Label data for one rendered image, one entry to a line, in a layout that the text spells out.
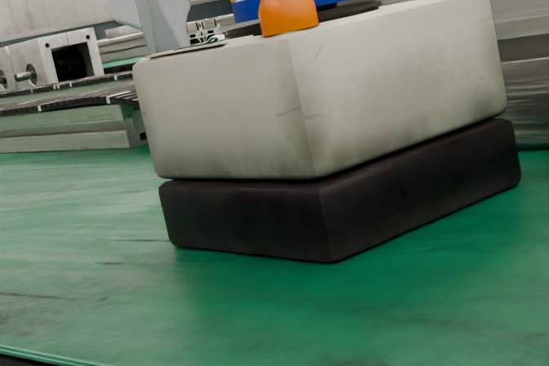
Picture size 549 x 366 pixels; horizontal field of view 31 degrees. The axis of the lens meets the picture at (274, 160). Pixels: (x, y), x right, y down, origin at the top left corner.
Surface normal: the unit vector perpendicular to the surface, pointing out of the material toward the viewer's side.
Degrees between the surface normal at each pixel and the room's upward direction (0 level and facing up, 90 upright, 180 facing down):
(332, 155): 90
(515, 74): 90
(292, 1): 66
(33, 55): 90
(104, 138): 90
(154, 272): 0
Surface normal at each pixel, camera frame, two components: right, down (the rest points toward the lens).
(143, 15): -0.75, 0.30
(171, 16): 0.62, -0.01
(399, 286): -0.21, -0.97
